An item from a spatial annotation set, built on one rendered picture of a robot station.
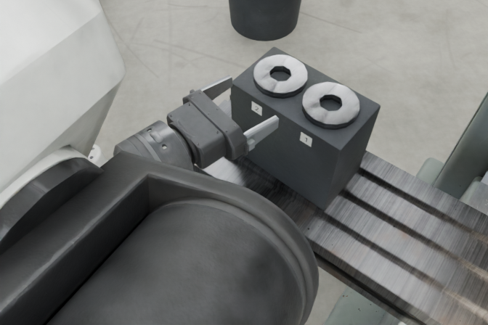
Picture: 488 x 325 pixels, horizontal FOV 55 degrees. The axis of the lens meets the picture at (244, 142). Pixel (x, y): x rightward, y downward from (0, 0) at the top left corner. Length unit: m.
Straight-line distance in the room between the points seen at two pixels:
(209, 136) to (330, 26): 2.19
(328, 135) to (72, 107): 0.57
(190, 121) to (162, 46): 2.01
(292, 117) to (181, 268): 0.58
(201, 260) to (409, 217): 0.74
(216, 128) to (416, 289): 0.43
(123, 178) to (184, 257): 0.06
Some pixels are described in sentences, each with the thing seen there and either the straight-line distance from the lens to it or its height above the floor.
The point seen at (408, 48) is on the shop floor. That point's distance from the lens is 2.73.
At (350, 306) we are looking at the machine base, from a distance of 1.63.
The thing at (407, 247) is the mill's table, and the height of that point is 0.97.
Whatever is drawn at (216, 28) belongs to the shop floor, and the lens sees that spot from 2.72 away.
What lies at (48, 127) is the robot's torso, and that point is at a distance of 0.19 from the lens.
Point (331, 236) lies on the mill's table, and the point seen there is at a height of 0.97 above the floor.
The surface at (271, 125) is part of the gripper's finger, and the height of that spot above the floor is 1.21.
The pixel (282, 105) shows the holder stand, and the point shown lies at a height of 1.15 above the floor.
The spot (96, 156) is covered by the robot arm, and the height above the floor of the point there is 1.27.
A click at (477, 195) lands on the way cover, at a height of 0.91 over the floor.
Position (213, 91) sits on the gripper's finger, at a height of 1.20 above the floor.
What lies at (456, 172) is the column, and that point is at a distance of 1.30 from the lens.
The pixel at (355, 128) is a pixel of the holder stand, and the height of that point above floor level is 1.15.
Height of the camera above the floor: 1.72
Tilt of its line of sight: 53 degrees down
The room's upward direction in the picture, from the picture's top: straight up
